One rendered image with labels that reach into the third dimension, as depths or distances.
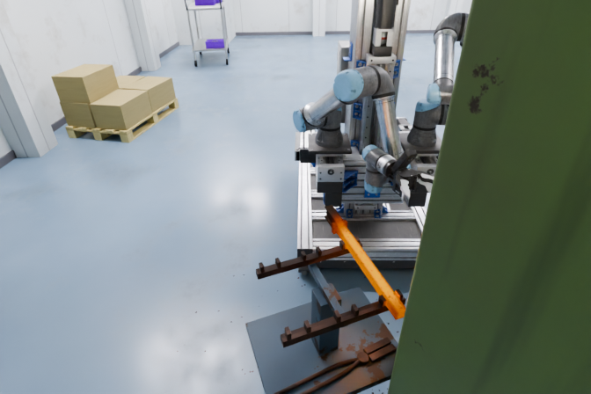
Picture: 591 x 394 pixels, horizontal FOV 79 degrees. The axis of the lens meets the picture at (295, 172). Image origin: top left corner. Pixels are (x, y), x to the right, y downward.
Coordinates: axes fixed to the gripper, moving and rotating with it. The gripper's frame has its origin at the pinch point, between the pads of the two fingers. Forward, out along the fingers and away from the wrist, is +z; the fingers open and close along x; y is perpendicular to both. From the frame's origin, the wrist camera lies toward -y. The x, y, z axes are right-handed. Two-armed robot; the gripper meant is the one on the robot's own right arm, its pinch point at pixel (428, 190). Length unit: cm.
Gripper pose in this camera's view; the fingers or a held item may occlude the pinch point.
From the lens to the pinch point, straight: 126.4
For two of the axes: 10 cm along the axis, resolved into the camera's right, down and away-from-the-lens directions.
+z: 4.0, 4.6, -7.9
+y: 0.2, 8.6, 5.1
